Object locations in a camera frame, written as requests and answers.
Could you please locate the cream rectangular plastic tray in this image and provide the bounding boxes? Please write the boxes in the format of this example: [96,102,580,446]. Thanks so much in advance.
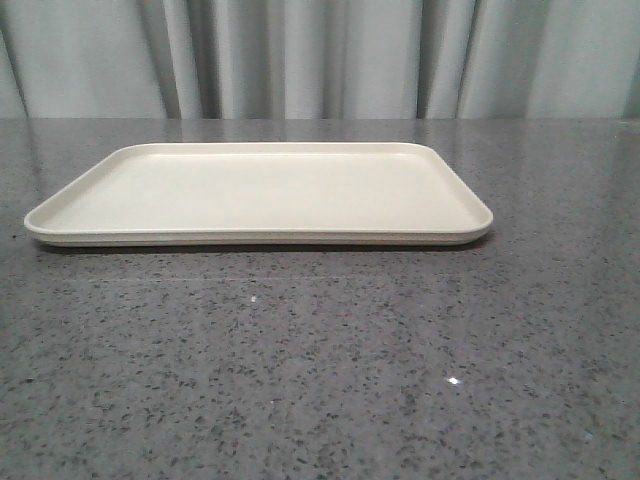
[24,142,494,247]

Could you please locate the pale grey-green curtain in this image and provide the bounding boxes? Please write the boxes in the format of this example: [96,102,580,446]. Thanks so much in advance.
[1,1,639,119]

